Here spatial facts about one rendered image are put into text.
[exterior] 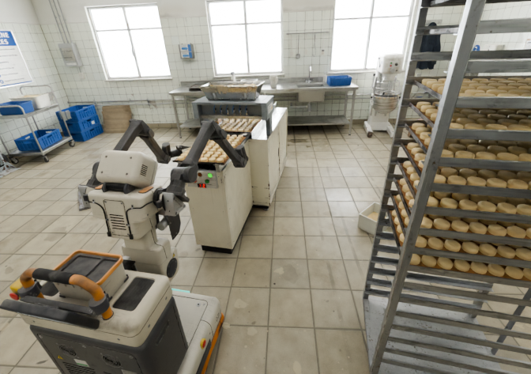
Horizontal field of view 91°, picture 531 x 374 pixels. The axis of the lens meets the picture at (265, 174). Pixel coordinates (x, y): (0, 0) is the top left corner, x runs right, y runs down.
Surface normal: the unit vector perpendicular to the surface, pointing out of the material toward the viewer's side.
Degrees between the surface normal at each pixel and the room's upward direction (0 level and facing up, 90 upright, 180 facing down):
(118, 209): 82
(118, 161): 48
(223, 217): 90
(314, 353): 0
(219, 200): 90
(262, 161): 90
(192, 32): 90
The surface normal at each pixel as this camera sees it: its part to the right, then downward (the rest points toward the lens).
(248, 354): -0.04, -0.89
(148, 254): -0.21, 0.33
